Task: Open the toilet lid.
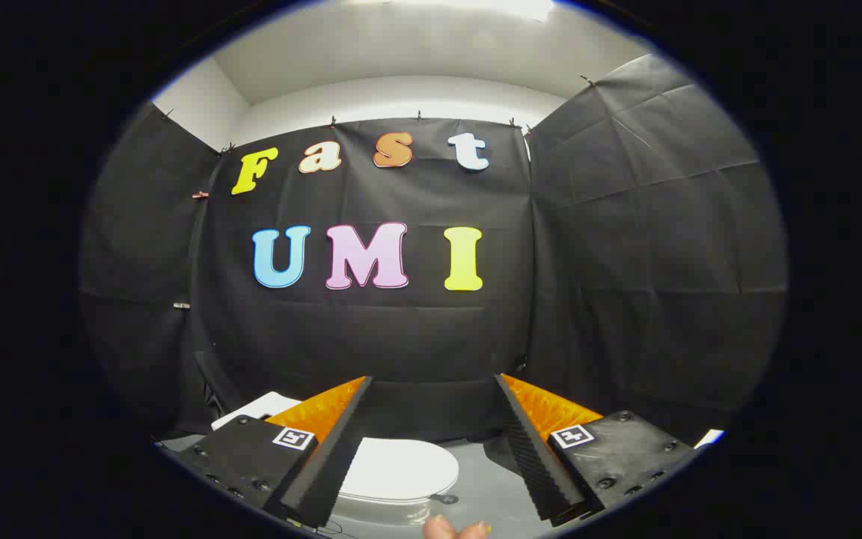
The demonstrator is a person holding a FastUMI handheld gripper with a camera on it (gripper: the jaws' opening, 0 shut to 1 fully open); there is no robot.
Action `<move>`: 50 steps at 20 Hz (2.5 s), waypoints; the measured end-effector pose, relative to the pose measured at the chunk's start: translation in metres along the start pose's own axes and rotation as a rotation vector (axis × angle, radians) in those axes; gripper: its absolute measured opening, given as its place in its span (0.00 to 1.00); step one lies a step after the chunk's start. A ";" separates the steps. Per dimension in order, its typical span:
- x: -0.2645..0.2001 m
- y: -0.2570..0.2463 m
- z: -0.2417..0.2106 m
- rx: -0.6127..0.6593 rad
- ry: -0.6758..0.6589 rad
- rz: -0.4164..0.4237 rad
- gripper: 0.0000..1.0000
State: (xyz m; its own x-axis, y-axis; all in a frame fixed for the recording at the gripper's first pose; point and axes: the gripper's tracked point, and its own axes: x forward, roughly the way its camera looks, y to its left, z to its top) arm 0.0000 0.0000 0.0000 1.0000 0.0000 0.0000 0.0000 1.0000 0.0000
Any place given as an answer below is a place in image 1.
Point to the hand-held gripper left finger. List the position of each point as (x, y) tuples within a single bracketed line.
[(326, 468)]

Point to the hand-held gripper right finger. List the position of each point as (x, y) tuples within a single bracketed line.
[(539, 468)]

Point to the black round lid lifter tab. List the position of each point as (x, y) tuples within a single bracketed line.
[(444, 498)]

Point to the white toilet tank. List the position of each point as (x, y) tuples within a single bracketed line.
[(255, 408)]

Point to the black backdrop cloth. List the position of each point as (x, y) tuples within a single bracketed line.
[(401, 344)]

